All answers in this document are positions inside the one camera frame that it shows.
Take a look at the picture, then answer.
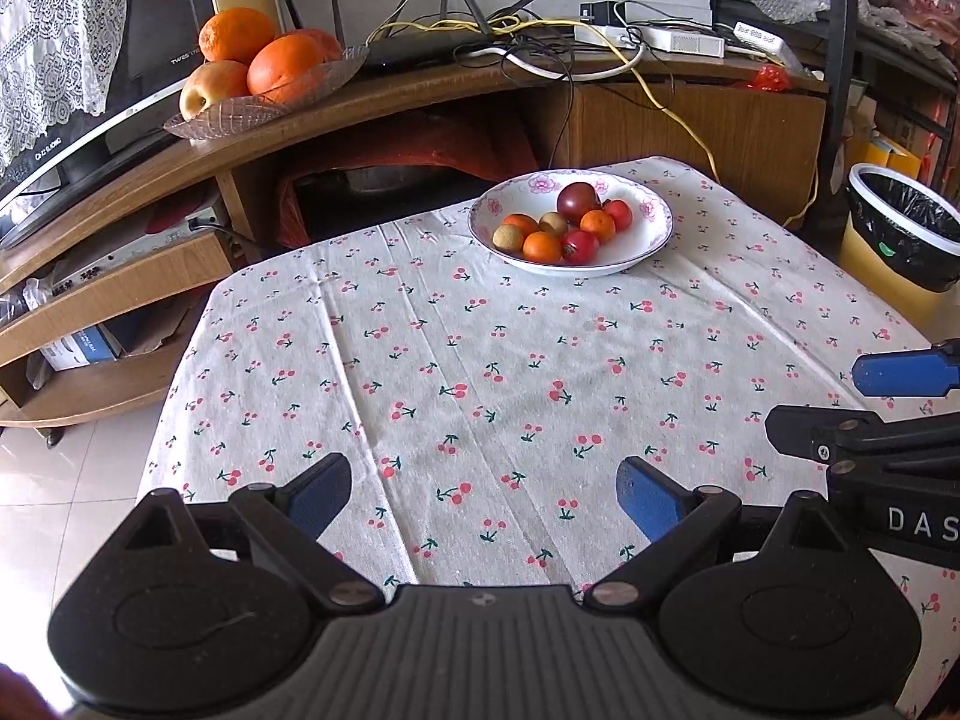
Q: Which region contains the television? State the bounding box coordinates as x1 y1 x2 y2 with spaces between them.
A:
0 0 218 241

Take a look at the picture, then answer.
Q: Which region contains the red plastic bag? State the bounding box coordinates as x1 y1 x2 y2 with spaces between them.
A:
277 112 541 248

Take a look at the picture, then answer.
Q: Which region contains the cherry print tablecloth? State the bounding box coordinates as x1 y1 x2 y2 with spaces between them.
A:
137 156 960 720

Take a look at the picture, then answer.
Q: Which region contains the white floral plate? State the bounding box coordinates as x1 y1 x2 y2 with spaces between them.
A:
467 171 674 277

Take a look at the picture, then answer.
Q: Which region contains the yellow apple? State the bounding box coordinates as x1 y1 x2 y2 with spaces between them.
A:
180 60 250 119

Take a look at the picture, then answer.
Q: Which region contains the silver media player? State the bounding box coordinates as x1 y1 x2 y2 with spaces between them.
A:
52 206 230 293

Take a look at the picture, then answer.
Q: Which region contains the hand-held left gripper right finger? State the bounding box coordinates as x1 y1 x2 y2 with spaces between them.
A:
583 456 871 612

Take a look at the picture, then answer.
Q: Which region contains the thick white cable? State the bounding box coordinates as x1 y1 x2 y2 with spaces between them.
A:
454 41 646 80

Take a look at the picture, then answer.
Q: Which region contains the white lace cloth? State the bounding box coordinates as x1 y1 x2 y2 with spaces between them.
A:
0 0 134 166

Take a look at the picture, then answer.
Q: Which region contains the yellow box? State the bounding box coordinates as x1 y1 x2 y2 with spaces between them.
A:
862 131 923 170

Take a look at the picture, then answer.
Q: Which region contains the large orange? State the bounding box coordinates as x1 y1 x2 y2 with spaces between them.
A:
247 34 325 104
199 7 277 65

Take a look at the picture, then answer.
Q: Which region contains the white power strip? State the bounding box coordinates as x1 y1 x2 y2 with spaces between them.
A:
574 22 727 59

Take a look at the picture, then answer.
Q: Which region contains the yellow cable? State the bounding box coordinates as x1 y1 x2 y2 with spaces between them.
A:
367 19 818 226

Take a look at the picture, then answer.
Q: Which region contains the black router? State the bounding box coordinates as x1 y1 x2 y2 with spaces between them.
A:
277 0 548 72

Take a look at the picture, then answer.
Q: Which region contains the wooden TV cabinet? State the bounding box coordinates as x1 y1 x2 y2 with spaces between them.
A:
0 52 830 428

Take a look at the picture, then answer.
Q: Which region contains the dark purple tomato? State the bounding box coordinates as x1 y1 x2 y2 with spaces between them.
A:
557 181 603 226

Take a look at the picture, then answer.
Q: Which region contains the blue and white box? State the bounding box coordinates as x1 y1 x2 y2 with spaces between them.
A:
41 322 125 372

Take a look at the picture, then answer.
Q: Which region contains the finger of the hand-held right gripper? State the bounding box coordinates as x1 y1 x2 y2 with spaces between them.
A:
765 405 960 470
851 337 960 398

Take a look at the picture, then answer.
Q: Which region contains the yellow trash bin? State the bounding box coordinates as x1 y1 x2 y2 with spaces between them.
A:
836 163 960 323

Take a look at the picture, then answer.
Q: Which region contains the black metal rack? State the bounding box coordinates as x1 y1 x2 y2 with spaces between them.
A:
712 0 960 226

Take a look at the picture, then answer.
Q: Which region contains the small white labelled box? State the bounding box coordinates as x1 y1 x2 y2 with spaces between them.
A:
731 21 803 68

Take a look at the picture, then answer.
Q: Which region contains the glass fruit bowl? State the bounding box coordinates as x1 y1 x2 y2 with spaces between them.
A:
163 45 372 142

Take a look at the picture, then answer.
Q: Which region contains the black cable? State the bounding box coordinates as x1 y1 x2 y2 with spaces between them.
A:
499 52 578 170

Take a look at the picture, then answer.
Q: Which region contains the metal pot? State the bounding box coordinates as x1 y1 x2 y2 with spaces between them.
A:
341 165 443 192

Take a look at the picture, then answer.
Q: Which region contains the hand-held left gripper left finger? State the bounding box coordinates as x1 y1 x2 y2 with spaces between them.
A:
105 452 385 614

